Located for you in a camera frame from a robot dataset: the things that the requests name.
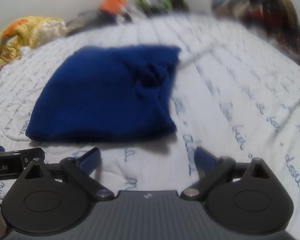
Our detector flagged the heap of clothes on right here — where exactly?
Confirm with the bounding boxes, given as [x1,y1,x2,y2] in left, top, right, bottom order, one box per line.
[211,0,300,65]

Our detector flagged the orange plastic bag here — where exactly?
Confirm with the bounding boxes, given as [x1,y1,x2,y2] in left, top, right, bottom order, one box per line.
[98,0,127,15]

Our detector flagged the dark olive bag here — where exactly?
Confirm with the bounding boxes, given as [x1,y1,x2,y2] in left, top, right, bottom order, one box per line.
[169,0,190,11]

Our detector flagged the white quilt with script text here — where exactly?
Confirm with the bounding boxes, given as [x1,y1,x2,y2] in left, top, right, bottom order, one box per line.
[0,14,300,239]

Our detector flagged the blue fleece garment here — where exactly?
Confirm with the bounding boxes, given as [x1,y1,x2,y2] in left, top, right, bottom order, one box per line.
[25,44,180,142]

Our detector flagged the yellow and orange blanket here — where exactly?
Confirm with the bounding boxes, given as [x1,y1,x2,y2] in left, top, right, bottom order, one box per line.
[0,16,69,68]

